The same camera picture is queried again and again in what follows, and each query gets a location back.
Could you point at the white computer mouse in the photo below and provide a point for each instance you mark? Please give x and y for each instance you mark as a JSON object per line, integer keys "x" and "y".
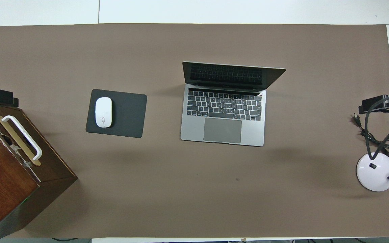
{"x": 103, "y": 111}

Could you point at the white desk lamp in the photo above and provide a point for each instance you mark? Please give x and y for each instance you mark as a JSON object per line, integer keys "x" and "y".
{"x": 373, "y": 175}

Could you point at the black mouse pad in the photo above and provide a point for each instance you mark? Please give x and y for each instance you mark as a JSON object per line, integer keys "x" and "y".
{"x": 127, "y": 114}

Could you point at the brown table mat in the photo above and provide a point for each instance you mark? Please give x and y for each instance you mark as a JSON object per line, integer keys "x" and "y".
{"x": 214, "y": 189}

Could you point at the grey laptop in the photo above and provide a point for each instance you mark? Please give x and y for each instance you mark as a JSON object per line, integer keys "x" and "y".
{"x": 221, "y": 131}

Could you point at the brown wooden box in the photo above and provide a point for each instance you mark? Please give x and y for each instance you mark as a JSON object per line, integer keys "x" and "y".
{"x": 2, "y": 189}

